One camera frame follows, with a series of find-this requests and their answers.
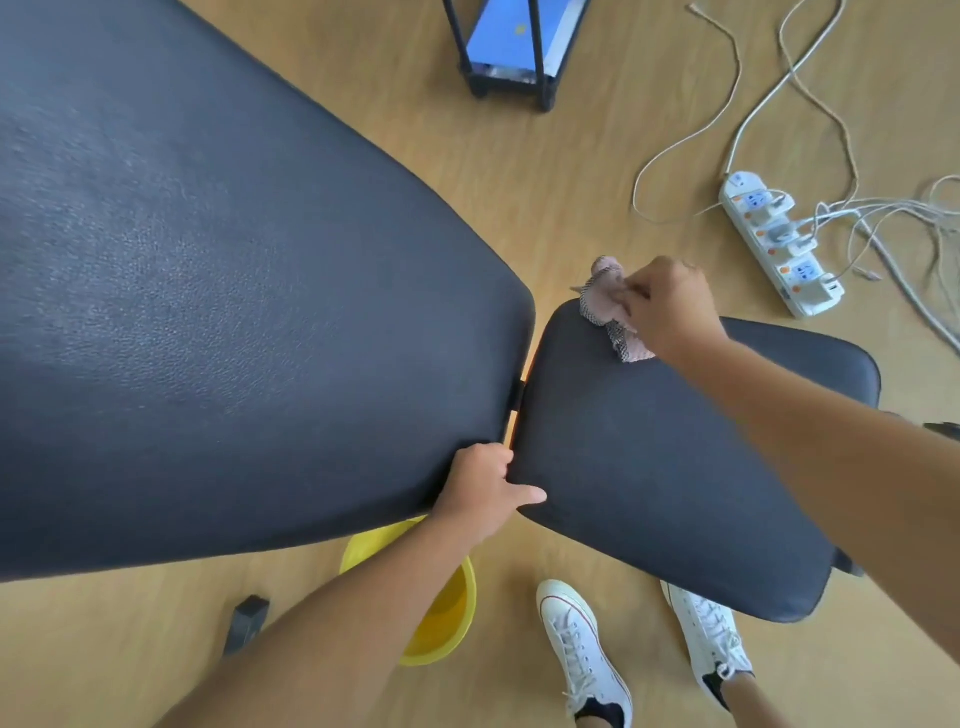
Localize person's right hand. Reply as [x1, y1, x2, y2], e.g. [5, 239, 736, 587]
[619, 256, 731, 366]

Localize person's left hand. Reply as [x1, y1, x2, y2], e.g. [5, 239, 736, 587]
[429, 442, 549, 547]

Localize pink checked cleaning cloth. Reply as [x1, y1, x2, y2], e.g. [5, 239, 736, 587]
[571, 256, 657, 364]

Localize small black bench seat pad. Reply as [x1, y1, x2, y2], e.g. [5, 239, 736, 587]
[511, 298, 883, 624]

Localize person's left forearm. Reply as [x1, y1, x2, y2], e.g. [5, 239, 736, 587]
[153, 516, 489, 728]

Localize person's right forearm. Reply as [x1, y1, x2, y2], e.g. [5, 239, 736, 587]
[667, 336, 960, 665]

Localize yellow plastic bucket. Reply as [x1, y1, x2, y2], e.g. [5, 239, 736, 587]
[339, 516, 478, 668]

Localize white power strip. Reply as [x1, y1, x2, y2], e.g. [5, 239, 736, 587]
[718, 171, 846, 319]

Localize white charger plug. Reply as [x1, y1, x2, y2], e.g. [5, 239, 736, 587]
[753, 189, 798, 228]
[771, 219, 819, 258]

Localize person's left white sneaker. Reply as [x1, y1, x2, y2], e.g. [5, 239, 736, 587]
[535, 579, 635, 728]

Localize person's white sneaker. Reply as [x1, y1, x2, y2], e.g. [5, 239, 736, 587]
[535, 579, 635, 728]
[660, 581, 756, 711]

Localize person's right white sneaker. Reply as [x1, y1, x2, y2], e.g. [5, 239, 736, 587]
[660, 581, 756, 711]

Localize blue box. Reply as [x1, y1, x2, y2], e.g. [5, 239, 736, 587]
[465, 0, 588, 81]

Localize person's right leg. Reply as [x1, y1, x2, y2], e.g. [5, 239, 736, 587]
[721, 672, 792, 728]

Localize black bench foot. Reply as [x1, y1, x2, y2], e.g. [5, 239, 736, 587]
[222, 595, 272, 658]

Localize large black bench backrest pad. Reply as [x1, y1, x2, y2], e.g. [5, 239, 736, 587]
[0, 0, 537, 584]

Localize black metal rack frame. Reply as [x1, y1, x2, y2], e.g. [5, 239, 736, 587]
[441, 0, 594, 114]

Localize white power strip cable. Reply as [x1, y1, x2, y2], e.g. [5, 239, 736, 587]
[723, 0, 847, 178]

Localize thin white charger cable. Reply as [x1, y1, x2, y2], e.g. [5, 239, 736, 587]
[795, 175, 960, 282]

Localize thick white cable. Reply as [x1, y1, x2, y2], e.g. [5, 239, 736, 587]
[855, 217, 960, 352]

